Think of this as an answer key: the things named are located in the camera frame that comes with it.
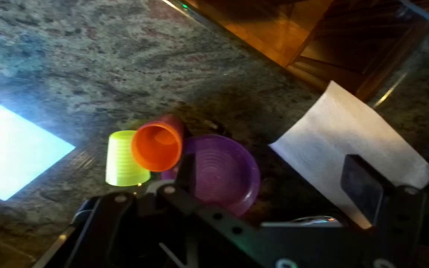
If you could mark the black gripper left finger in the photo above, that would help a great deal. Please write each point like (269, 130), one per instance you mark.
(184, 173)

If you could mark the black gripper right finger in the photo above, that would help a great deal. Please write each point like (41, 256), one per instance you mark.
(362, 188)

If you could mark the purple plastic bowl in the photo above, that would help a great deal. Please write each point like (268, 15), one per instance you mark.
(223, 171)

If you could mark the orange plastic cup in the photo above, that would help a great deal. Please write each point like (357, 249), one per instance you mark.
(155, 146)

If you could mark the yellow-green ribbed plastic cup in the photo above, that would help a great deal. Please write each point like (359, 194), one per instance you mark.
(119, 161)

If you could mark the wooden lower cabinet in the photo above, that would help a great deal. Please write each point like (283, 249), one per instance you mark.
(298, 30)

